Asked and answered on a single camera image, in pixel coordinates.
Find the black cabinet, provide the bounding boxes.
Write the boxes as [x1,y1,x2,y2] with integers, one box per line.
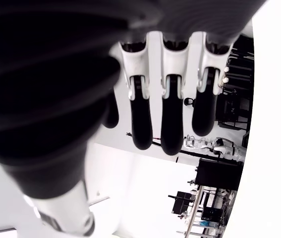
[194,158,244,191]

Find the white humanoid robot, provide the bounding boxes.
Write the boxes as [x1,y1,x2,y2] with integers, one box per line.
[183,135,246,159]

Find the black metal shelving rack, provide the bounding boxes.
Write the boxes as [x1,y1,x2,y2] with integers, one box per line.
[216,34,255,131]

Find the silver metal frame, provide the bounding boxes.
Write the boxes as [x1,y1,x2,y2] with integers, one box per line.
[183,188,207,238]

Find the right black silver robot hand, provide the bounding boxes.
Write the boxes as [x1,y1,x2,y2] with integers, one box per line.
[0,0,267,238]

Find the black equipment box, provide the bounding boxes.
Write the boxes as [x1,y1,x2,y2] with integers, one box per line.
[171,190,196,215]

